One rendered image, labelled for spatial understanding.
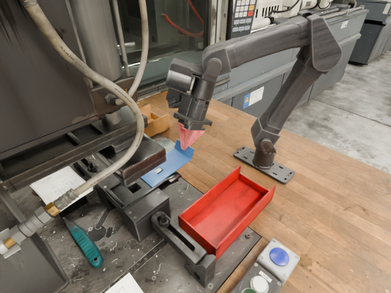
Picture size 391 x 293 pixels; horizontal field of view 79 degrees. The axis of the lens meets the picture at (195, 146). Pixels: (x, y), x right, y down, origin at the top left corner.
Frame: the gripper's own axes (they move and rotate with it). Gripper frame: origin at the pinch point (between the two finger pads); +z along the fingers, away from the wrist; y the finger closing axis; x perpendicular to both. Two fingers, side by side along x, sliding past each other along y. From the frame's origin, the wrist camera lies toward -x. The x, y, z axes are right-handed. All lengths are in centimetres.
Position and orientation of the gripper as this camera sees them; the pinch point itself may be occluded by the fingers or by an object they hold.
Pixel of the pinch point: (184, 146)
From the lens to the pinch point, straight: 68.0
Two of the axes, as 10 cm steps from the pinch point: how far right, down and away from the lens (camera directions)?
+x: 7.1, 4.3, -5.6
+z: -3.1, 9.0, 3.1
